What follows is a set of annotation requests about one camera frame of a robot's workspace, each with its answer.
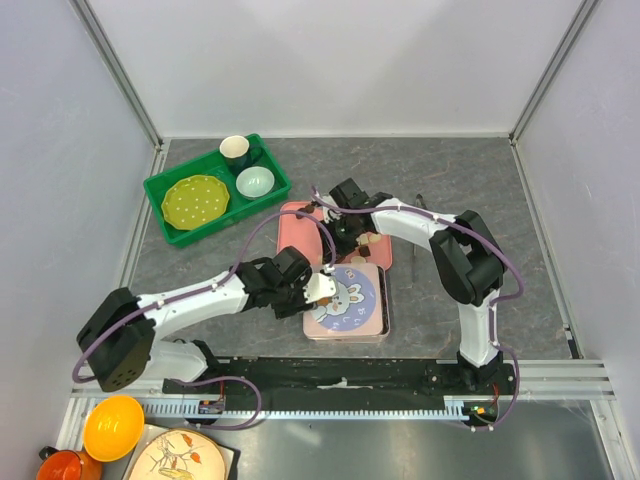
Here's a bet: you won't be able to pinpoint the green plastic crate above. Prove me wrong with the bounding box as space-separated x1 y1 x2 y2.
144 133 292 248

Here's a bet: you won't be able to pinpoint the pink chocolate tin box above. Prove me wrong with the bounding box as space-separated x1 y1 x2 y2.
302 264 392 343

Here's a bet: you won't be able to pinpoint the orange mug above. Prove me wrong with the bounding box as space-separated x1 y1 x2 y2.
36 446 103 480

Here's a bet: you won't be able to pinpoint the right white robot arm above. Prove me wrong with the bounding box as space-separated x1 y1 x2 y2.
314 178 509 394

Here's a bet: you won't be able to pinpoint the yellow green plate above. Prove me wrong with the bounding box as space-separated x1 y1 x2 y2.
161 175 230 231

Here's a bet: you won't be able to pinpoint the metal tongs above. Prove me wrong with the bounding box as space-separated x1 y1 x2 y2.
411 194 426 284

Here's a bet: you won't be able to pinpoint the dark teal mug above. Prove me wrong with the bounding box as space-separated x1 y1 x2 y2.
219 135 264 176

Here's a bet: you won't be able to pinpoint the decorated round plate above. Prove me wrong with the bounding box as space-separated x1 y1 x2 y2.
127 429 227 480

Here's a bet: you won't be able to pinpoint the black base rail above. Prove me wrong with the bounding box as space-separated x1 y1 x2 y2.
162 356 517 398

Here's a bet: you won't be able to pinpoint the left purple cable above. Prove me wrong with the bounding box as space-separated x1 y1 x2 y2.
72 209 337 385

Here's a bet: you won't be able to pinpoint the pale green bowl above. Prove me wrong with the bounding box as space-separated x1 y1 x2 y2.
236 166 275 200

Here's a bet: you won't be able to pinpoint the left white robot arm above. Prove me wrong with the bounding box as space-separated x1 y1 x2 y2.
75 247 319 393

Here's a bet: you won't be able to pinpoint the pink plastic tray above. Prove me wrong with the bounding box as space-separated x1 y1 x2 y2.
277 215 393 270

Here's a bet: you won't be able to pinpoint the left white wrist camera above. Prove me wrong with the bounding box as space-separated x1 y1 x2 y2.
303 265 338 305

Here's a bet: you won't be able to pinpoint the yellow bowl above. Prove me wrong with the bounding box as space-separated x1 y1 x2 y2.
83 395 145 463

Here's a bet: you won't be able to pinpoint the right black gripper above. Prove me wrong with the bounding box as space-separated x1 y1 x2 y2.
317 214 360 266

